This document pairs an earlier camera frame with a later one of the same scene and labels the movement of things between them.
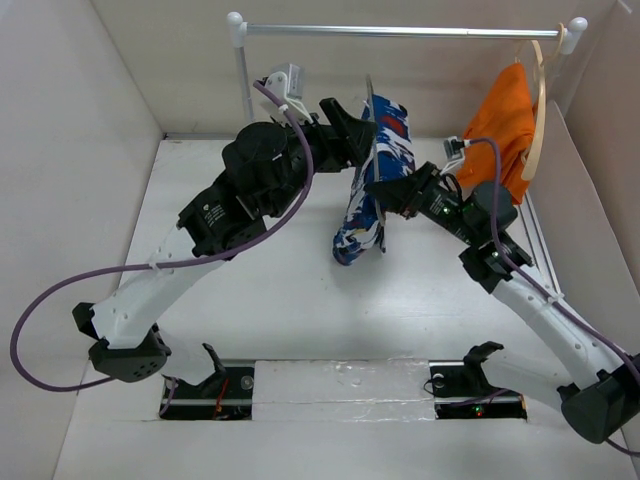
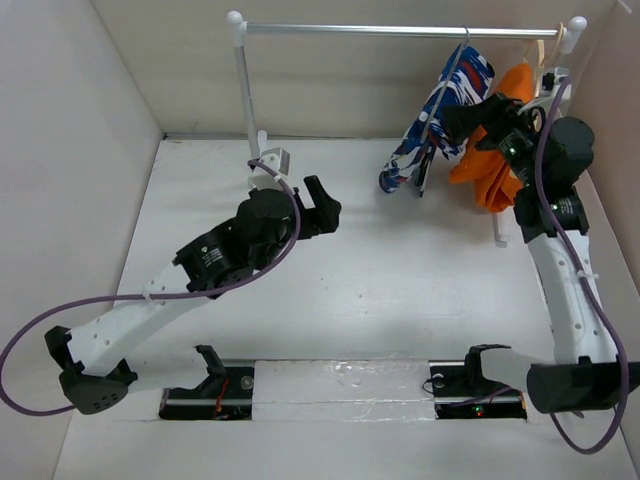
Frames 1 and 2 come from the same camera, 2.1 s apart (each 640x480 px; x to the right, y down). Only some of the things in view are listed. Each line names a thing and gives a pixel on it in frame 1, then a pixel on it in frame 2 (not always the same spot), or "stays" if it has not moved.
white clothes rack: [239, 30] stays
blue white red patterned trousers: [391, 150] → [467, 77]
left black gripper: [343, 141] → [322, 218]
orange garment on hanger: [506, 117] stays
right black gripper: [404, 193] → [497, 113]
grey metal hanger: [376, 159] → [446, 87]
